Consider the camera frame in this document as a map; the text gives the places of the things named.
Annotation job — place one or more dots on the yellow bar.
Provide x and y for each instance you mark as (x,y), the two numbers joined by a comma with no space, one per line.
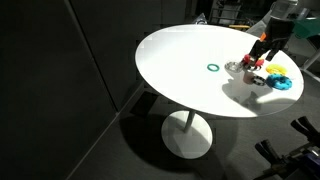
(239,26)

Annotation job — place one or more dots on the white round side table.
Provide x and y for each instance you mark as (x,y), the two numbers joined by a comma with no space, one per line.
(311,60)

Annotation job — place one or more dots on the teal camera mount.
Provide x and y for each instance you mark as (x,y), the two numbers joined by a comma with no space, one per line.
(306,28)

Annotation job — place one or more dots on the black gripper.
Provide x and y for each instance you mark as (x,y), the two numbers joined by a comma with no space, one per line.
(278,31)

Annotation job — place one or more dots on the white table pedestal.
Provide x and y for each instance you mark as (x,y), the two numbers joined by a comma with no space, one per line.
(186,134)

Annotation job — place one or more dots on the purple black clamp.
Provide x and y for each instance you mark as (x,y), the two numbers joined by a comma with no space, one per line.
(308,160)

